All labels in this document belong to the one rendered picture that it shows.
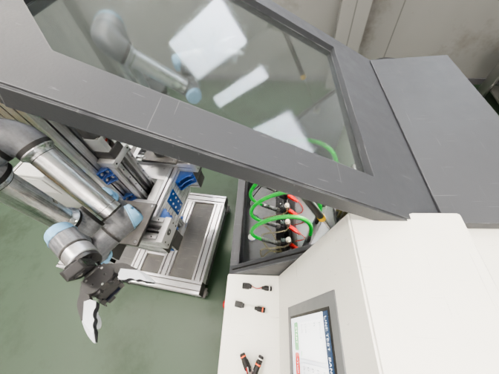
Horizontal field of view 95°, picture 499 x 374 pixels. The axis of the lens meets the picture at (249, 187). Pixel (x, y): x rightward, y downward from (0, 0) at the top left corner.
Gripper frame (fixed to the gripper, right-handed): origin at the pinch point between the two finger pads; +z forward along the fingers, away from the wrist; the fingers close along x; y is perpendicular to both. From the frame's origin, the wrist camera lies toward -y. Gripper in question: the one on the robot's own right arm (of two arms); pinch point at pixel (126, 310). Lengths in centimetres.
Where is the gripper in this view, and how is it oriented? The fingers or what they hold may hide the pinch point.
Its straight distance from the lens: 63.5
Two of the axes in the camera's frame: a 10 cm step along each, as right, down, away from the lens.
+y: 0.1, 6.5, 7.6
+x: -6.0, 6.1, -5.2
